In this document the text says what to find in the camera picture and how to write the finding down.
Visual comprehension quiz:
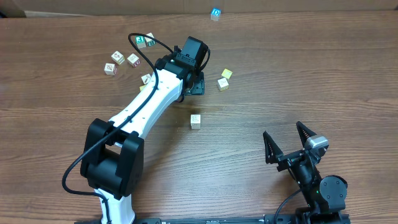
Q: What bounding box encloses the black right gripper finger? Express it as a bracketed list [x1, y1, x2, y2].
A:
[263, 131, 284, 164]
[296, 121, 317, 148]

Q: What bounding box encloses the letter B wooden block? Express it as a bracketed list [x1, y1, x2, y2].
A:
[190, 114, 201, 129]

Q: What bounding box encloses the number five green block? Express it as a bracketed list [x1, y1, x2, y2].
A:
[145, 32, 156, 47]

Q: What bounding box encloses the red number three block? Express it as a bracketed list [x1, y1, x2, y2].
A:
[127, 54, 141, 68]

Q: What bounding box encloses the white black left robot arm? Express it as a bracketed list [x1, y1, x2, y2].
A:
[80, 37, 210, 223]

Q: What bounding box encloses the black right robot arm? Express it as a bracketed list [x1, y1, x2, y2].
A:
[263, 121, 351, 223]

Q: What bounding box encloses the scissors picture wooden block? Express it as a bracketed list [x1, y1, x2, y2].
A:
[217, 78, 229, 91]

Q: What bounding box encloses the yellow topped acorn block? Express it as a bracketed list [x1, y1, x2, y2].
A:
[221, 68, 233, 80]

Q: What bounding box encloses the hammer picture block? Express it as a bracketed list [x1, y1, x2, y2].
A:
[141, 73, 152, 85]

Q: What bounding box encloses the green letter H block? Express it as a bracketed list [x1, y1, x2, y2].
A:
[135, 35, 146, 49]

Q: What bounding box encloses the blue letter D block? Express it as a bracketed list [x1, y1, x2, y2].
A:
[210, 7, 221, 21]

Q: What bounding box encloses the wooden block red picture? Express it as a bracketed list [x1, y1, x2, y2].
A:
[111, 51, 125, 65]

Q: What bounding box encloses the wooden block crossed picture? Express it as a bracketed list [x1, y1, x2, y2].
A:
[104, 63, 117, 76]

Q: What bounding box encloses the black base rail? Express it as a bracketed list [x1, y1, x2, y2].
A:
[75, 215, 351, 224]

